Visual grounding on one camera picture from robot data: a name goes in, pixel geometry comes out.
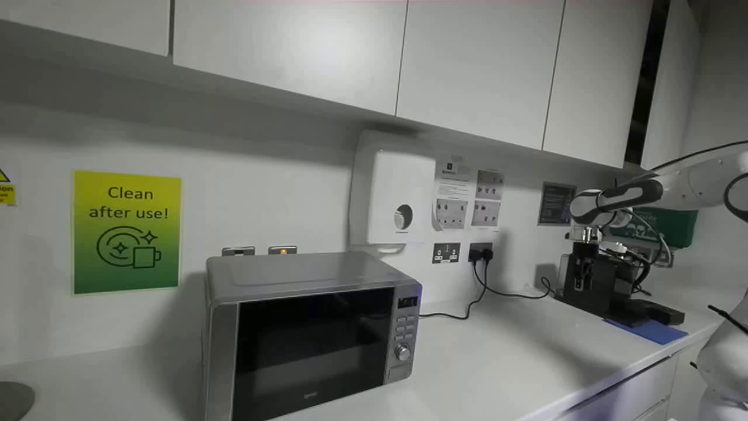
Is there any silver microwave oven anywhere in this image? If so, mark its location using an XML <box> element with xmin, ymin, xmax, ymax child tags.
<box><xmin>202</xmin><ymin>251</ymin><xmax>424</xmax><ymax>421</ymax></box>

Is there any white wall dispenser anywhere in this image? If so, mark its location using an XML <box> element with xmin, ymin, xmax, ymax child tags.
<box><xmin>364</xmin><ymin>148</ymin><xmax>440</xmax><ymax>257</ymax></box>

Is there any dark grey round object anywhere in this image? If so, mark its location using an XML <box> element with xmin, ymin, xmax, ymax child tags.
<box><xmin>0</xmin><ymin>379</ymin><xmax>36</xmax><ymax>421</ymax></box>

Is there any green wall sign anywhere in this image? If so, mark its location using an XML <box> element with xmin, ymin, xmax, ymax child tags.
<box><xmin>616</xmin><ymin>207</ymin><xmax>699</xmax><ymax>254</ymax></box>

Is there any blue mat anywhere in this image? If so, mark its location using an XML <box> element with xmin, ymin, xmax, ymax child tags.
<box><xmin>604</xmin><ymin>313</ymin><xmax>692</xmax><ymax>347</ymax></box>

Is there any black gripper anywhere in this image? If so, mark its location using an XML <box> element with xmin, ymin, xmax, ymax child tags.
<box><xmin>572</xmin><ymin>231</ymin><xmax>616</xmax><ymax>272</ymax></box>

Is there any black coffee machine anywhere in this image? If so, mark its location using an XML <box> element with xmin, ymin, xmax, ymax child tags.
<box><xmin>559</xmin><ymin>241</ymin><xmax>687</xmax><ymax>328</ymax></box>

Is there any dark grey wall sign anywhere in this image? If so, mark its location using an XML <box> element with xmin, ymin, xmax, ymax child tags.
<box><xmin>537</xmin><ymin>182</ymin><xmax>580</xmax><ymax>230</ymax></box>

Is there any white upper cabinet door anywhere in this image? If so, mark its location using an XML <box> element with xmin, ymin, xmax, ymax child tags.
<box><xmin>0</xmin><ymin>0</ymin><xmax>173</xmax><ymax>60</ymax></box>
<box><xmin>170</xmin><ymin>0</ymin><xmax>409</xmax><ymax>117</ymax></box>
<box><xmin>541</xmin><ymin>0</ymin><xmax>655</xmax><ymax>171</ymax></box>
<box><xmin>395</xmin><ymin>0</ymin><xmax>565</xmax><ymax>151</ymax></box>

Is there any wall power outlet panel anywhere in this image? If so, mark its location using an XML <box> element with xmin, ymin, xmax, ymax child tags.
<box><xmin>431</xmin><ymin>160</ymin><xmax>476</xmax><ymax>235</ymax></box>

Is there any yellow warning sticker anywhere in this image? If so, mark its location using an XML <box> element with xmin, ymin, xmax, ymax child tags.
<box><xmin>0</xmin><ymin>166</ymin><xmax>19</xmax><ymax>208</ymax></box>

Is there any black power cable with plug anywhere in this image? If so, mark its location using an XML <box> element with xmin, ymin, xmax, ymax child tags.
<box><xmin>468</xmin><ymin>241</ymin><xmax>555</xmax><ymax>303</ymax></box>
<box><xmin>417</xmin><ymin>241</ymin><xmax>495</xmax><ymax>323</ymax></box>

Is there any green clean after use poster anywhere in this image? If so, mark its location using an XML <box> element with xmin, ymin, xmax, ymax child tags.
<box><xmin>73</xmin><ymin>169</ymin><xmax>184</xmax><ymax>297</ymax></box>

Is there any grey wall outlet plate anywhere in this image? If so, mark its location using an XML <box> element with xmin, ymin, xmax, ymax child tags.
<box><xmin>535</xmin><ymin>265</ymin><xmax>560</xmax><ymax>297</ymax></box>

